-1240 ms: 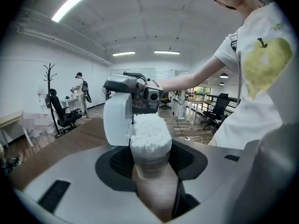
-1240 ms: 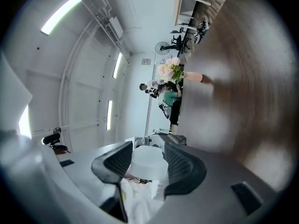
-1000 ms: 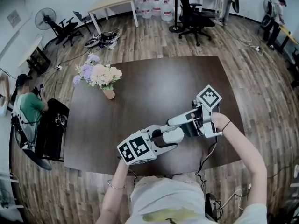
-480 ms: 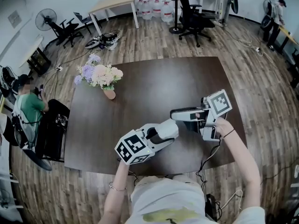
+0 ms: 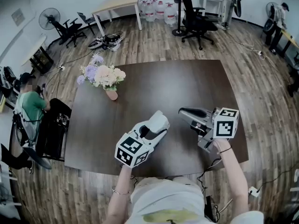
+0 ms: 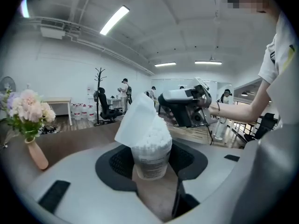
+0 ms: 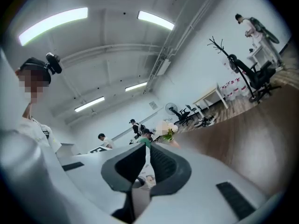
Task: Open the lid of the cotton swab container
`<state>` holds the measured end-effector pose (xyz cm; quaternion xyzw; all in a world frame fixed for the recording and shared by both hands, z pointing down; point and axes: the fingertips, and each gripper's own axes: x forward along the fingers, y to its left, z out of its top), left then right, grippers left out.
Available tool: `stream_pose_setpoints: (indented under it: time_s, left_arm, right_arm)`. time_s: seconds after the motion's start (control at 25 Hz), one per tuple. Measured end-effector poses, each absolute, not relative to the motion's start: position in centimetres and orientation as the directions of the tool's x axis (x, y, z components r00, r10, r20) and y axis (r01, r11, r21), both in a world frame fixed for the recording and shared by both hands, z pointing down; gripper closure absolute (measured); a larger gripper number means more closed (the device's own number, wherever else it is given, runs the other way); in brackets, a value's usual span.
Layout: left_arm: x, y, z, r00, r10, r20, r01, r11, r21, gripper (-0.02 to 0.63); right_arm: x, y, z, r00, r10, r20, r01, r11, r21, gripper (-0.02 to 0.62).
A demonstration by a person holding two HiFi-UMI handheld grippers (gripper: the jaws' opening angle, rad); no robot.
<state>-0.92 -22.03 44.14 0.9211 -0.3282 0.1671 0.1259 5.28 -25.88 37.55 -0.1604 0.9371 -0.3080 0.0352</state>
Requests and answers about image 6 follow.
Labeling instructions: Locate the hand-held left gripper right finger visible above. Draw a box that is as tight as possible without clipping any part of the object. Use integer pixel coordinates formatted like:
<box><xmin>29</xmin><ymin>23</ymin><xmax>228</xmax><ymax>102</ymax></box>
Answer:
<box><xmin>168</xmin><ymin>125</ymin><xmax>292</xmax><ymax>224</ymax></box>

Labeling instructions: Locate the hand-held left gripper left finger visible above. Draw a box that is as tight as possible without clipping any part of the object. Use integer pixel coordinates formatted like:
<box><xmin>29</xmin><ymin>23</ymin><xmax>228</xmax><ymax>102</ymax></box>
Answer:
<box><xmin>22</xmin><ymin>142</ymin><xmax>164</xmax><ymax>224</ymax></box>

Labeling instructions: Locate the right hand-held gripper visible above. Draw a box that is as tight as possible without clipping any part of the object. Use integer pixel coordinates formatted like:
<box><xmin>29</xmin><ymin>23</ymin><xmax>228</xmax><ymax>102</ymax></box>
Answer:
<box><xmin>157</xmin><ymin>77</ymin><xmax>213</xmax><ymax>128</ymax></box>

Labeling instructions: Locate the person's right forearm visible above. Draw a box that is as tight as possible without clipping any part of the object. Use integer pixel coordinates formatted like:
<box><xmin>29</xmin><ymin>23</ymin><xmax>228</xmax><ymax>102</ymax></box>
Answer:
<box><xmin>208</xmin><ymin>100</ymin><xmax>263</xmax><ymax>124</ymax></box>

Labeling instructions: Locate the white desk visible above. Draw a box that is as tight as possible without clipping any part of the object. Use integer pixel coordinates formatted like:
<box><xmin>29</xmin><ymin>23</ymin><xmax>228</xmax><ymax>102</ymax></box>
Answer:
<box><xmin>106</xmin><ymin>98</ymin><xmax>122</xmax><ymax>110</ymax></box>

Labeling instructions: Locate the pink vase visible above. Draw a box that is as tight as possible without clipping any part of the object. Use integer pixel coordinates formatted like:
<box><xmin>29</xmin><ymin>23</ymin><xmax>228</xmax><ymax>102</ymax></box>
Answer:
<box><xmin>24</xmin><ymin>136</ymin><xmax>49</xmax><ymax>170</ymax></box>

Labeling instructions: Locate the black office chair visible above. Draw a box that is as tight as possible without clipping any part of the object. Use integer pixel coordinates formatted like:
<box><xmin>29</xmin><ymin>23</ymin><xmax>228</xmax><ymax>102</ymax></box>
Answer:
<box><xmin>244</xmin><ymin>112</ymin><xmax>278</xmax><ymax>143</ymax></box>
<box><xmin>97</xmin><ymin>87</ymin><xmax>124</xmax><ymax>123</ymax></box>

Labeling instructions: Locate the pile of shoes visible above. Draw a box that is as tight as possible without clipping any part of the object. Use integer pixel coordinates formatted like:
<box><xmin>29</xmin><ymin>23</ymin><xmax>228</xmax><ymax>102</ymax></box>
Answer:
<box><xmin>38</xmin><ymin>125</ymin><xmax>60</xmax><ymax>135</ymax></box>

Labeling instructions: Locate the black coat rack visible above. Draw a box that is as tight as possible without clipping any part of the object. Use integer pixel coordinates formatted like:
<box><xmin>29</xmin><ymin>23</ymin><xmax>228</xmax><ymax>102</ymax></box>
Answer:
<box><xmin>94</xmin><ymin>67</ymin><xmax>107</xmax><ymax>126</ymax></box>

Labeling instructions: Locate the group of water jugs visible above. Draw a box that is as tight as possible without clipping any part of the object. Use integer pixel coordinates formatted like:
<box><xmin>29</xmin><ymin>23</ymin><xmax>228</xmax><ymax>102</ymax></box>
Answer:
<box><xmin>70</xmin><ymin>102</ymin><xmax>96</xmax><ymax>122</ymax></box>

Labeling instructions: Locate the white ceiling pipe run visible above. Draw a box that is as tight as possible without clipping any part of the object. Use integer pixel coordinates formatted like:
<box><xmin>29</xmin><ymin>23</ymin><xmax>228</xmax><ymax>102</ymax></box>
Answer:
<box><xmin>28</xmin><ymin>16</ymin><xmax>156</xmax><ymax>77</ymax></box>

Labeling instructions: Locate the light wooden table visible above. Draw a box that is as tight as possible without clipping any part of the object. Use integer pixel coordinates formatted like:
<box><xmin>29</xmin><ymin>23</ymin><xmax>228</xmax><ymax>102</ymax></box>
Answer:
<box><xmin>43</xmin><ymin>97</ymin><xmax>73</xmax><ymax>126</ymax></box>

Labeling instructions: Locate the pastel flower bouquet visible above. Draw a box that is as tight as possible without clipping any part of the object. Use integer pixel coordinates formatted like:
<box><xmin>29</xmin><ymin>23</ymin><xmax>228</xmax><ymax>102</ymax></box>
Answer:
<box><xmin>0</xmin><ymin>83</ymin><xmax>56</xmax><ymax>140</ymax></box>

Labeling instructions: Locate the person's white shirt torso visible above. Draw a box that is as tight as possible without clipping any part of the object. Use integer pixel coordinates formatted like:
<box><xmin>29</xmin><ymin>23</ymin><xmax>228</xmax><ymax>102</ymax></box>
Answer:
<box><xmin>258</xmin><ymin>11</ymin><xmax>298</xmax><ymax>85</ymax></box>

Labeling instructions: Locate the black standing fan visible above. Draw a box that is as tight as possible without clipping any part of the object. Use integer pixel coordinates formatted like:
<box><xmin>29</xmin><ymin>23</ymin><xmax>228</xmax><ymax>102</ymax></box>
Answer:
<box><xmin>0</xmin><ymin>76</ymin><xmax>16</xmax><ymax>94</ymax></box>

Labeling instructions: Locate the white air conditioner unit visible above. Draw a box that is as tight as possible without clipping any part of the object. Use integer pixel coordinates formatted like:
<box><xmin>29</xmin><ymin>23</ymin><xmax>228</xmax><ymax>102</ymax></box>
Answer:
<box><xmin>39</xmin><ymin>19</ymin><xmax>66</xmax><ymax>40</ymax></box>

